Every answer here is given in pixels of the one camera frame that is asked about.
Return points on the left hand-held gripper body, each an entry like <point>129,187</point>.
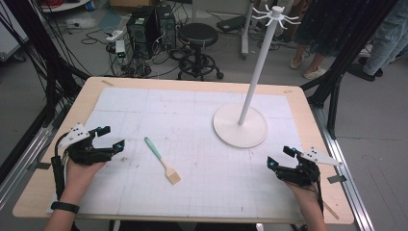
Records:
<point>84,154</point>

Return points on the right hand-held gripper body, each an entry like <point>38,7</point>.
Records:
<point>303,173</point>

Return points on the person's right hand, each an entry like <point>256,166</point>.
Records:
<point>306,195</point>

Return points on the person's left hand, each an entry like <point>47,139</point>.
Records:
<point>78,179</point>

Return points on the black tape piece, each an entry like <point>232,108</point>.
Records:
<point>336,179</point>
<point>43,166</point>

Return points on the tan tape strip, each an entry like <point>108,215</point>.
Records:
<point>330,210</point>
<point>107,83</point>

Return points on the white hook stand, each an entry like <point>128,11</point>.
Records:
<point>240,128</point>

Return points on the black wristband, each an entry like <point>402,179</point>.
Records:
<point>65,207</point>

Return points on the white grid mat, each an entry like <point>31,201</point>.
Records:
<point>198,179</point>

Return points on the white power adapter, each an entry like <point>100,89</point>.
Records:
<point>120,48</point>

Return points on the white power strip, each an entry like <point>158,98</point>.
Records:
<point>114,35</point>

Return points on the black computer tower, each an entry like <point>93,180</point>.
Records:
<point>166,27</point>
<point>141,32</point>

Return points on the white floor stand pole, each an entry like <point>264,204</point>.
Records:
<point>247,35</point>

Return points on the white round table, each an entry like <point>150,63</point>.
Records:
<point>64,5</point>

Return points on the black round stool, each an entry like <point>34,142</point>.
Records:
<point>198,35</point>

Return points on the black flat case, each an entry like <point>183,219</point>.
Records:
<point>231,23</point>

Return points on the aluminium frame rail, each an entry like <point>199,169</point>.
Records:
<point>346,179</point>
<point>22,166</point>

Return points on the black frame strut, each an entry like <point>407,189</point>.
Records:
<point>349,54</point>
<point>48,64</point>

